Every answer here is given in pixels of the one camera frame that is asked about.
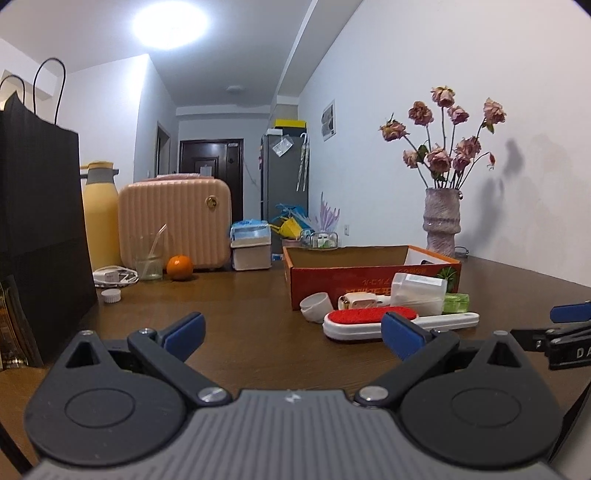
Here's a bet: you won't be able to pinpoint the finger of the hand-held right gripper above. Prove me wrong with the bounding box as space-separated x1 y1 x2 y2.
549 301 591 325
510 323 591 355

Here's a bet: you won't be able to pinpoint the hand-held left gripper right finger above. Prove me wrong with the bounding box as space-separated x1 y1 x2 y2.
353 311 539 409

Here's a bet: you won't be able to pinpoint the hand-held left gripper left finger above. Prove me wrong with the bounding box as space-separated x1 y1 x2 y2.
48 311 232 408

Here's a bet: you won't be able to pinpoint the white plastic bottle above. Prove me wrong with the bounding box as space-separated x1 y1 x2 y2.
390 272 449 316

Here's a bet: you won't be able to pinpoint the orange cardboard box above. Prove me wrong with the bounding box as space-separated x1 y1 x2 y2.
282 244 463 311

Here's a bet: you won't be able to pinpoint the small white cup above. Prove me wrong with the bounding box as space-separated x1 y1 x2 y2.
299 292 334 324

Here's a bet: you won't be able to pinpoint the red and white lint brush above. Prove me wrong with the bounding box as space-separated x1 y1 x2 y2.
322 306 481 343

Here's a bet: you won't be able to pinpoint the white charger adapter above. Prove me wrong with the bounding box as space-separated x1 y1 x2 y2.
337 291 391 315

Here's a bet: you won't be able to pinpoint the green packet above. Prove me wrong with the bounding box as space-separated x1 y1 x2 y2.
442 292 471 315

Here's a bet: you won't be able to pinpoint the orange fruit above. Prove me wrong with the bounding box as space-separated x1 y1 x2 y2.
166 255 194 282

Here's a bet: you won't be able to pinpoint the clear glass cup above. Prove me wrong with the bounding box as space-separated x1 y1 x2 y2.
131 233 165 282

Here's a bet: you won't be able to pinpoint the clear drinking straw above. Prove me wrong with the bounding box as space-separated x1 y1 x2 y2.
147 224 168 265

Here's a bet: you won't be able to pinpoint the white bin with blue bag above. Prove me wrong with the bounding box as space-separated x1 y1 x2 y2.
229 220 273 271

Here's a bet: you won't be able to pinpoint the pink ribbed suitcase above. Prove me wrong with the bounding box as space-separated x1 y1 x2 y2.
117 173 232 273

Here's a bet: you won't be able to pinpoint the pink ribbed vase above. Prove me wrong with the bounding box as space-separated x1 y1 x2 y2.
423 187 464 258

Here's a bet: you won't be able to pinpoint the purple feathery plant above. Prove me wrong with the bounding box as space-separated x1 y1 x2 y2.
316 192 343 234

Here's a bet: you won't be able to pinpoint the yellow thermos bottle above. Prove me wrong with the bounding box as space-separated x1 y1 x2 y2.
79 161 122 273

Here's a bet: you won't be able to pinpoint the yellow watering can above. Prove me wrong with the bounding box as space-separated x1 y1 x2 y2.
271 217 302 241

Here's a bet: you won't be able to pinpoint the dark brown door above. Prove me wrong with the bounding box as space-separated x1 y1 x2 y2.
178 139 245 228

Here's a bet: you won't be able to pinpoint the blue plastic thing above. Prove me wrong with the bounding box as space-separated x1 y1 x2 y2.
274 202 306 223

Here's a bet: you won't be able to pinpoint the grey refrigerator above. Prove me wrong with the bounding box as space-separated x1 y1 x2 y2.
260 133 309 241

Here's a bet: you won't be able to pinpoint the dried pink roses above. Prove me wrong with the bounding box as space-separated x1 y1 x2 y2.
379 85 508 190

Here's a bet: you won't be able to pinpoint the black paper bag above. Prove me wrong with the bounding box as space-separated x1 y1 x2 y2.
0 58 99 370

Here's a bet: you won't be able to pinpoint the hanging folded umbrella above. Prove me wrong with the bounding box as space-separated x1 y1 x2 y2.
295 132 310 191

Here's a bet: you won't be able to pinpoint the bright ceiling light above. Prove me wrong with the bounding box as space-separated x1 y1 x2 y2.
131 0 209 50

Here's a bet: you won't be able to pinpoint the wire rack with bottles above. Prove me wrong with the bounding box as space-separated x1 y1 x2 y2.
300 231 342 250

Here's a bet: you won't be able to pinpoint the side door frame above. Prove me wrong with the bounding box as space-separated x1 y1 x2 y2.
154 122 172 179

